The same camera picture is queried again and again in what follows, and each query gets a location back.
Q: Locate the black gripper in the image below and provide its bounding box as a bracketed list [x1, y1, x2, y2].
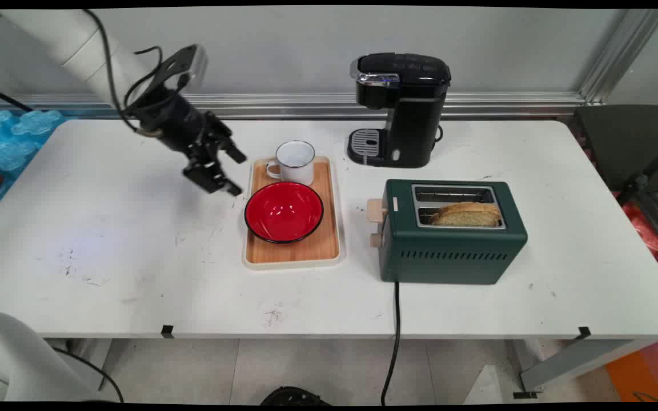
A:
[129, 86, 248, 198]

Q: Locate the beige toaster lever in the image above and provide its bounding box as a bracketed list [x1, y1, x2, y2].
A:
[367, 198, 390, 223]

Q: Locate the white robot base link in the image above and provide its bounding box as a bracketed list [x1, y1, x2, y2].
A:
[0, 311, 104, 403]

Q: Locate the white enamel mug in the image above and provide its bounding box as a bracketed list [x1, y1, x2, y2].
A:
[265, 140, 316, 187]

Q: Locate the red bowl with black rim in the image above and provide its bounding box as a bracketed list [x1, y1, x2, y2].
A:
[244, 181, 325, 245]

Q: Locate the wooden tray with cream rim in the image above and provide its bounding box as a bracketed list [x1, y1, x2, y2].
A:
[242, 155, 345, 270]

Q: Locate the black pod coffee maker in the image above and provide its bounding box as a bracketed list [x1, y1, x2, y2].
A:
[347, 53, 452, 169]

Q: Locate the blue bubble wrap sheet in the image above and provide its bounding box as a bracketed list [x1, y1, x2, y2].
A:
[0, 110, 64, 223]

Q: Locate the dark green two-slot toaster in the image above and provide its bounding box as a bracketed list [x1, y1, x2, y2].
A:
[378, 179, 529, 285]

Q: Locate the black round floor object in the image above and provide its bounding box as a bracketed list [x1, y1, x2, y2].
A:
[259, 386, 333, 406]

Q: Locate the toasted bread slice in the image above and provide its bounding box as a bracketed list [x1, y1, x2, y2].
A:
[429, 202, 503, 228]

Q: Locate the grey table leg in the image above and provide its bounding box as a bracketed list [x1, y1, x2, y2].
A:
[513, 340, 658, 399]

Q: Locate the red plastic bag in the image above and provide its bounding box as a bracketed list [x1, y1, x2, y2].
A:
[620, 200, 658, 267]

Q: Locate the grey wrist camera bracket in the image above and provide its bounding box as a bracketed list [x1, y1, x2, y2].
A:
[161, 45, 208, 95]

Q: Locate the horizontal aluminium frame rail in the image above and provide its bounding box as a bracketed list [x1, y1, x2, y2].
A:
[0, 91, 587, 119]

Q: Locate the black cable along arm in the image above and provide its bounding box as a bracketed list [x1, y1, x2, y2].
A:
[81, 10, 164, 135]

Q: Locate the thin black cable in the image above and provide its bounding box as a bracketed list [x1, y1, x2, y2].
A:
[0, 83, 34, 112]

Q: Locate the black cable at base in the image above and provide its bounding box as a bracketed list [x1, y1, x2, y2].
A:
[54, 347, 125, 404]

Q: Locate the black toaster power cable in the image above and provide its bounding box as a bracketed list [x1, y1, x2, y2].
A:
[380, 281, 403, 405]

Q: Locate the slanted aluminium frame post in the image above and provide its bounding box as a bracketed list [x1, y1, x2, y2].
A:
[577, 9, 658, 106]

